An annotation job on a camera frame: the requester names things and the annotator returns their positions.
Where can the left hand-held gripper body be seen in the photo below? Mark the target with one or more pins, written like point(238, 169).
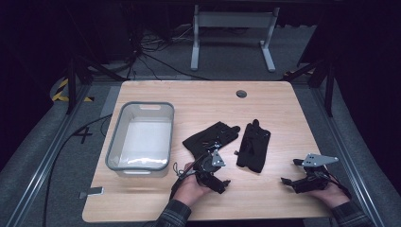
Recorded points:
point(209, 170)

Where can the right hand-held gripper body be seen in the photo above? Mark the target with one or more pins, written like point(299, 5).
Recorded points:
point(312, 181)

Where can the black glove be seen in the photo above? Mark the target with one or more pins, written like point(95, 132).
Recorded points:
point(253, 148)
point(206, 136)

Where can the grey rimmed white plastic basin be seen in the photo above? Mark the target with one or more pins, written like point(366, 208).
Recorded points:
point(143, 142)

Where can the person's right hand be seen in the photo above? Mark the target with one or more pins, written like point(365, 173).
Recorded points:
point(332, 195)

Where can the person's left hand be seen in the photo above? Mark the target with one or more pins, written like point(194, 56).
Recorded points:
point(189, 189)

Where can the grey round table grommet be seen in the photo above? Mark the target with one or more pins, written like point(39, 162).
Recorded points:
point(241, 94)

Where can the black metal stand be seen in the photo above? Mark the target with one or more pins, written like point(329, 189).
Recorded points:
point(72, 85)
point(329, 91)

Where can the small grey metal clip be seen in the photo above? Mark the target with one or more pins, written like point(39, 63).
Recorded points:
point(92, 192)

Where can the yellow black hazard tape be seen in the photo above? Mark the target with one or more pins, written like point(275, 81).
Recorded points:
point(60, 91)

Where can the white metal desk frame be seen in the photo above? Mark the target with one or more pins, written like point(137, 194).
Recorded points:
point(233, 19)

